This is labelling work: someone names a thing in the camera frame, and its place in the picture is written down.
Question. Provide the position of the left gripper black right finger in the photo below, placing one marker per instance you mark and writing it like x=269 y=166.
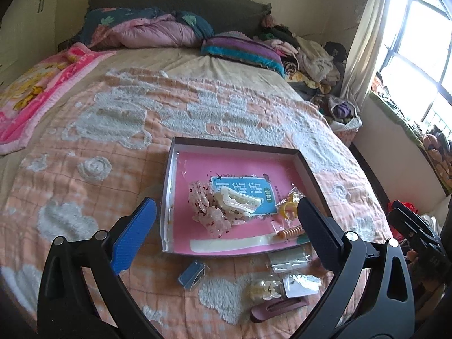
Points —
x=324 y=234

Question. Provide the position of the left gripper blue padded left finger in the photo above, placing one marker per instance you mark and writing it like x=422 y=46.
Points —
x=129 y=233

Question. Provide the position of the white card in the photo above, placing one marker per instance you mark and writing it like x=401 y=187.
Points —
x=296 y=286

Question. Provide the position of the clear butterfly claw clip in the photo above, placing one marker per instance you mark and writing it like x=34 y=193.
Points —
x=265 y=290

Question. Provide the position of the maroon hair clip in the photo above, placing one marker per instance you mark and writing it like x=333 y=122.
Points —
x=276 y=307

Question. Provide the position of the red plastic bag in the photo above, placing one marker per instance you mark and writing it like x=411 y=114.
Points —
x=402 y=219

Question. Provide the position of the yellow rings in plastic bag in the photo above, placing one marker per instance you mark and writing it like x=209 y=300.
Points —
x=287 y=206

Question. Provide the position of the clear flat plastic bag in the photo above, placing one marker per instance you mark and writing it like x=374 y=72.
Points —
x=289 y=260

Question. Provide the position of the blue small clip box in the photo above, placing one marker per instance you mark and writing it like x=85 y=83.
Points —
x=193 y=274

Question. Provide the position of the sheer pink dotted scrunchie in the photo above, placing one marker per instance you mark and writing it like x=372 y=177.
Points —
x=207 y=211

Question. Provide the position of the cream white claw clip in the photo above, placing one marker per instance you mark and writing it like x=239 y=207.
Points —
x=234 y=202

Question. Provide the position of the orange white patterned bedspread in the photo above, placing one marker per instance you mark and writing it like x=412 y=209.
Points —
x=103 y=148

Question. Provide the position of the shallow pink-lined cardboard box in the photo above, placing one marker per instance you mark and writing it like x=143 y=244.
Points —
x=277 y=176

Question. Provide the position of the floral laundry basket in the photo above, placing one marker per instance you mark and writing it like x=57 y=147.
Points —
x=341 y=115

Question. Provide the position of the pile of folded clothes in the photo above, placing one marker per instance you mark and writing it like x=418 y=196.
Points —
x=310 y=68

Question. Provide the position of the pink cartoon blanket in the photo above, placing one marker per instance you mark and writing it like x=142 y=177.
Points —
x=25 y=101

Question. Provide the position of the cream curtain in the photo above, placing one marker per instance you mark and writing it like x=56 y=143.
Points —
x=363 y=55

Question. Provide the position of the beige bed sheet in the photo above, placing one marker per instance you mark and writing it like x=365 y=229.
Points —
x=186 y=62

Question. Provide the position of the pink and navy quilt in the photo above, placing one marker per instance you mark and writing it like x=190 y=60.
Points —
x=143 y=28

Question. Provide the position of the purple teal striped pillow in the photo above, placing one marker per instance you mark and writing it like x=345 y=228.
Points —
x=240 y=48

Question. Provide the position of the cream wardrobe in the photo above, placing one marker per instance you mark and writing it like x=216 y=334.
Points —
x=27 y=37

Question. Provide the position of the dark green headboard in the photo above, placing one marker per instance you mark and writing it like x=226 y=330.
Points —
x=223 y=15

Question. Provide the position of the window with dark frame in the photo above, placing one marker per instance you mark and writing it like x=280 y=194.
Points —
x=415 y=60

